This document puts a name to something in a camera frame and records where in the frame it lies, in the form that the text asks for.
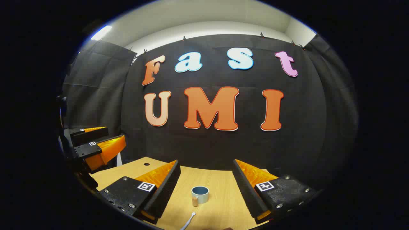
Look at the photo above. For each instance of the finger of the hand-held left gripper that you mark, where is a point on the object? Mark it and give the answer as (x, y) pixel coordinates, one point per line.
(91, 135)
(108, 150)

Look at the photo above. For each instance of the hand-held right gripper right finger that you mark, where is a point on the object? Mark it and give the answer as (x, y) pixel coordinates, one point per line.
(247, 195)

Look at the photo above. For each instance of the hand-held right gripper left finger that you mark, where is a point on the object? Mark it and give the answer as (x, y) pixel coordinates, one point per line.
(166, 191)

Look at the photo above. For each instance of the white toothbrush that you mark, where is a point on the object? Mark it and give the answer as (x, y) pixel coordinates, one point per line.
(191, 218)

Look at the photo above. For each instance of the light wooden desktop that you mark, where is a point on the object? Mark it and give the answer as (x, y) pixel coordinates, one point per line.
(220, 191)

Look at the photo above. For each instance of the ceiling light panel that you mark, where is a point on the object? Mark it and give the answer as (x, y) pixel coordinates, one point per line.
(101, 32)

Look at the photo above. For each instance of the white frame bar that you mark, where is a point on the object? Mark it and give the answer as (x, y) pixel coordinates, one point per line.
(119, 159)

